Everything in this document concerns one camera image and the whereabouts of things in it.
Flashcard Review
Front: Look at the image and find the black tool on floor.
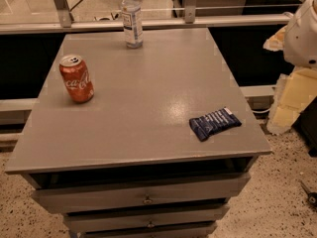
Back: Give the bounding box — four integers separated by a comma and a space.
300, 181, 317, 207

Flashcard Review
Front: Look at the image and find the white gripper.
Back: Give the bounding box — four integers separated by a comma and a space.
263, 0, 317, 135

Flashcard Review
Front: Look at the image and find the top grey drawer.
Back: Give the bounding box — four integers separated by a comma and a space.
32, 173, 251, 213

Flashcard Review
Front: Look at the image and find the dark blue snack packet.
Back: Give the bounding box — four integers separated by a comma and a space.
189, 107, 242, 142

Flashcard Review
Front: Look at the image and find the grey drawer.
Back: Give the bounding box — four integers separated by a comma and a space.
80, 222, 217, 238
32, 173, 251, 213
64, 204, 229, 232

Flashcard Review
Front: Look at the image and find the grey drawer cabinet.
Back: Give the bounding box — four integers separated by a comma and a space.
4, 28, 273, 238

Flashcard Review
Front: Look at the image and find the clear blue plastic bottle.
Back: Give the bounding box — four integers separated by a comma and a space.
121, 0, 143, 49

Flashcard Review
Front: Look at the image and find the bottom grey drawer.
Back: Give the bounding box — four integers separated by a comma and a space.
80, 222, 217, 238

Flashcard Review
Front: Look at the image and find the metal railing frame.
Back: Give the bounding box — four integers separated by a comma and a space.
0, 0, 304, 35

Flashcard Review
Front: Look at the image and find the middle grey drawer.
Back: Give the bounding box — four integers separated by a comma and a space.
64, 204, 229, 232

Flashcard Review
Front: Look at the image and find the red coca-cola can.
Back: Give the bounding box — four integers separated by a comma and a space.
59, 55, 94, 103

